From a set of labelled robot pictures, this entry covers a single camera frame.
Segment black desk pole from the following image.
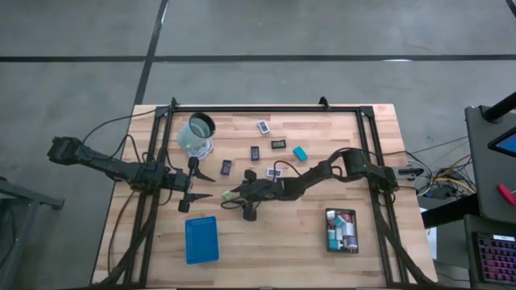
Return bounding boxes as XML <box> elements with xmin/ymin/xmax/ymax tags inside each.
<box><xmin>481</xmin><ymin>91</ymin><xmax>516</xmax><ymax>124</ymax></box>

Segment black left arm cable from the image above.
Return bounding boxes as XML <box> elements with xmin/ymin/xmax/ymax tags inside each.
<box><xmin>80</xmin><ymin>105</ymin><xmax>173</xmax><ymax>160</ymax></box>

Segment white paper sheet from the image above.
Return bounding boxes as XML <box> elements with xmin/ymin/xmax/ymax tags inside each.
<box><xmin>418</xmin><ymin>207</ymin><xmax>439</xmax><ymax>261</ymax></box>

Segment teal rectangular box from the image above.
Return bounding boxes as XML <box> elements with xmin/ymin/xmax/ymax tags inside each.
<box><xmin>292</xmin><ymin>145</ymin><xmax>309</xmax><ymax>163</ymax></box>

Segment tablet screen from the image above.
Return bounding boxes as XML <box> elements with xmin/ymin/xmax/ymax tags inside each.
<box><xmin>487</xmin><ymin>126</ymin><xmax>516</xmax><ymax>159</ymax></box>

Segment black plastic basket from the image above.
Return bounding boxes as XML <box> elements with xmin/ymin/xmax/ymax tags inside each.
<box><xmin>324</xmin><ymin>207</ymin><xmax>360</xmax><ymax>255</ymax></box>

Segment backlit keyboard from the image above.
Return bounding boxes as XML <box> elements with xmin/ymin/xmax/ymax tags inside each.
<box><xmin>472</xmin><ymin>232</ymin><xmax>516</xmax><ymax>285</ymax></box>

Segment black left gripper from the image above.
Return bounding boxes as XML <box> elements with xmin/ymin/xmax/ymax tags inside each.
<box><xmin>163</xmin><ymin>156</ymin><xmax>216</xmax><ymax>213</ymax></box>

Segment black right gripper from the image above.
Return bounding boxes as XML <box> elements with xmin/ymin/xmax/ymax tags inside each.
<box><xmin>230</xmin><ymin>169</ymin><xmax>285</xmax><ymax>222</ymax></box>

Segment grey operator desk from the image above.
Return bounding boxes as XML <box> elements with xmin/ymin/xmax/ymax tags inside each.
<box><xmin>464</xmin><ymin>103</ymin><xmax>516</xmax><ymax>225</ymax></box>

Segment grey metal table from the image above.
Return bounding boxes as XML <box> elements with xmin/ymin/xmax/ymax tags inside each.
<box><xmin>0</xmin><ymin>176</ymin><xmax>66</xmax><ymax>290</ymax></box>

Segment floor cable bundle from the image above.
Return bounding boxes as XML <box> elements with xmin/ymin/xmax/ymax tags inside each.
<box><xmin>397</xmin><ymin>136</ymin><xmax>479</xmax><ymax>201</ymax></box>

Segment red hand tool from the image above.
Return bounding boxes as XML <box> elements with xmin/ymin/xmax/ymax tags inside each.
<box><xmin>496</xmin><ymin>183</ymin><xmax>516</xmax><ymax>207</ymax></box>

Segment white coiled cable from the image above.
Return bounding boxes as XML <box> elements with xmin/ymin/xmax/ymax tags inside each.
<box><xmin>185</xmin><ymin>139</ymin><xmax>214</xmax><ymax>162</ymax></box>

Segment blue plastic basket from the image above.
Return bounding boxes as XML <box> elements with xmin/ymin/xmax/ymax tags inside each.
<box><xmin>184</xmin><ymin>215</ymin><xmax>221</xmax><ymax>266</ymax></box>

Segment black aluminium table frame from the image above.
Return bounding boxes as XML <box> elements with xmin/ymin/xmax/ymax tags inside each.
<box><xmin>93</xmin><ymin>96</ymin><xmax>439</xmax><ymax>288</ymax></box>

